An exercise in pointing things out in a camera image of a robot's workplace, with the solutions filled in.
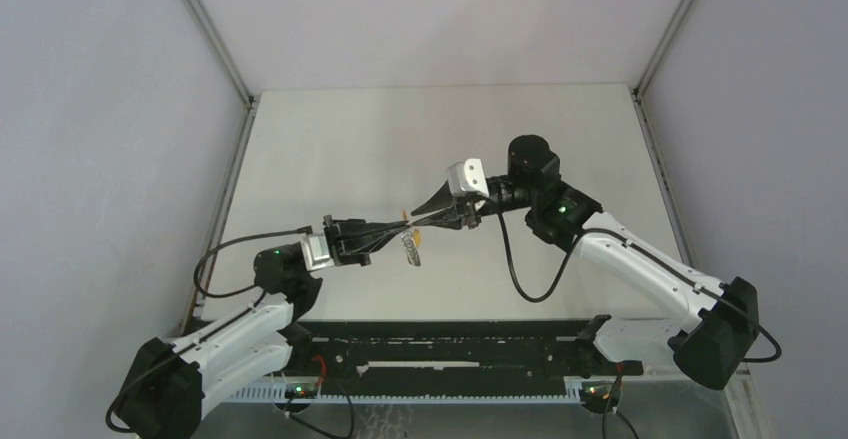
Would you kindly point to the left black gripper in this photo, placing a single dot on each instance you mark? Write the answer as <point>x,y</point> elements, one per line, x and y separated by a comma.
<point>375,235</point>

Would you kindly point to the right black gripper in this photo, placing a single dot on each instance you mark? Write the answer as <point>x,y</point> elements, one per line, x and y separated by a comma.
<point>449,220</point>

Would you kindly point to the large keyring with yellow grip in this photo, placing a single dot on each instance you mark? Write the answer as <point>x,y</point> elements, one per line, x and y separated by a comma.
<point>411,241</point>

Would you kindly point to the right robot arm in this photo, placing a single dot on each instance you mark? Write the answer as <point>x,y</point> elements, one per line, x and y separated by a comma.
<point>708,325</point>

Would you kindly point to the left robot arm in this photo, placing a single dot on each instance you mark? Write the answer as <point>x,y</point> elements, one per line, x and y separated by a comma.
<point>172,385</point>

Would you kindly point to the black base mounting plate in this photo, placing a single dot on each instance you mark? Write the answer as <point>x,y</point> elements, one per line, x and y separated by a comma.
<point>452,383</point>

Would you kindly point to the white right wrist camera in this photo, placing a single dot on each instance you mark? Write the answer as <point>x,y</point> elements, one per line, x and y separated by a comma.
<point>467,178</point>

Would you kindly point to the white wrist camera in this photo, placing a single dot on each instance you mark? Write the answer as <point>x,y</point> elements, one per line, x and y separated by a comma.
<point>316,252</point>
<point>467,178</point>

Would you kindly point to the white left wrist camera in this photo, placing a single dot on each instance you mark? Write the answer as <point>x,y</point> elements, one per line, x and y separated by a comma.
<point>316,252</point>

